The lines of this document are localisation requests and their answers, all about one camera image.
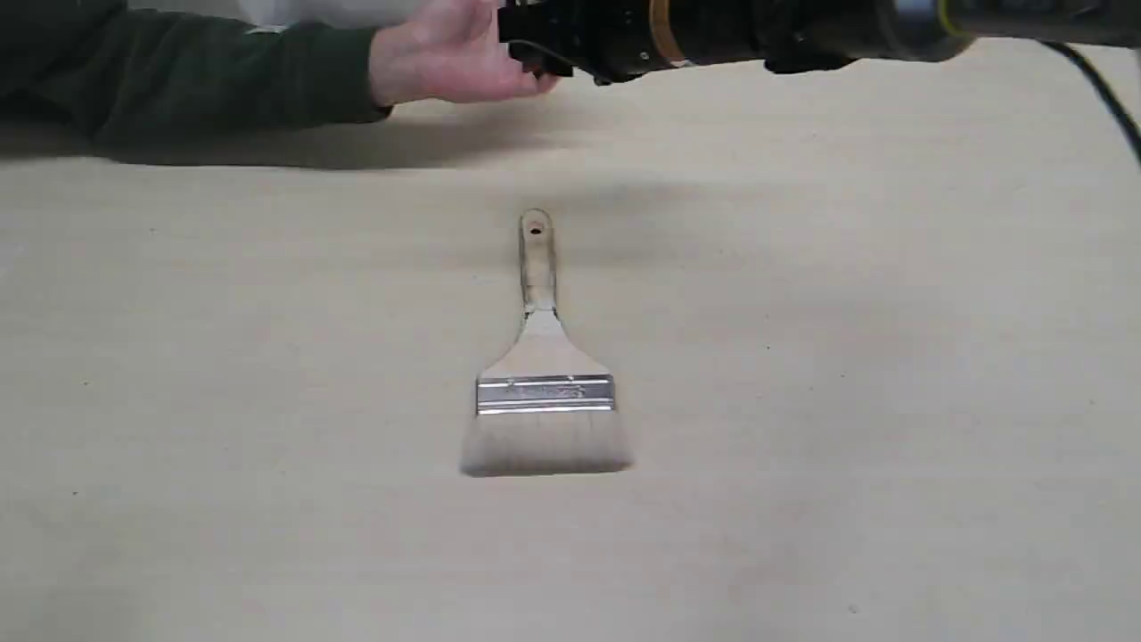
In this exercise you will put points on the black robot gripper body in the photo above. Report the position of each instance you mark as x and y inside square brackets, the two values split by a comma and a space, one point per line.
[610, 41]

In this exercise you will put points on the dark green sleeved forearm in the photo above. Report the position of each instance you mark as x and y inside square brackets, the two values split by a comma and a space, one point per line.
[124, 76]

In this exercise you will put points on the person's open hand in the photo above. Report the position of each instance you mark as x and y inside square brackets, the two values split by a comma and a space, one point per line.
[451, 51]

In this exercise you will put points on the wide paint brush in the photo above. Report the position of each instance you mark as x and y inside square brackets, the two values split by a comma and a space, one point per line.
[544, 407]

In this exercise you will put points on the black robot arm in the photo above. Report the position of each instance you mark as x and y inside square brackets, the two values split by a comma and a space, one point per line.
[792, 37]

